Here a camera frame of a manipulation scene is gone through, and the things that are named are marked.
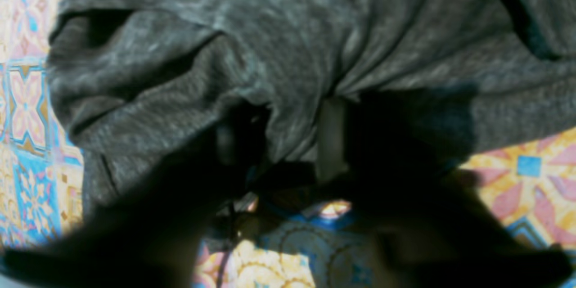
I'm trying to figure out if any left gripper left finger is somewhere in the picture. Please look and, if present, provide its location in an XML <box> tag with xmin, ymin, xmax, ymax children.
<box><xmin>1</xmin><ymin>103</ymin><xmax>269</xmax><ymax>288</ymax></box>

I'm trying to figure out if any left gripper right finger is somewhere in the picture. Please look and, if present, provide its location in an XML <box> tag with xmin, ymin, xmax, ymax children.
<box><xmin>316</xmin><ymin>98</ymin><xmax>574</xmax><ymax>288</ymax></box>

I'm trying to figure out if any grey t-shirt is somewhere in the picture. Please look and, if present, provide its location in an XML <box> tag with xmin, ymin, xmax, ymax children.
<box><xmin>46</xmin><ymin>0</ymin><xmax>575</xmax><ymax>217</ymax></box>

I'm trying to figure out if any patterned tablecloth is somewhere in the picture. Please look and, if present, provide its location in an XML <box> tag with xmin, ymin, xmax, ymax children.
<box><xmin>1</xmin><ymin>0</ymin><xmax>575</xmax><ymax>288</ymax></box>

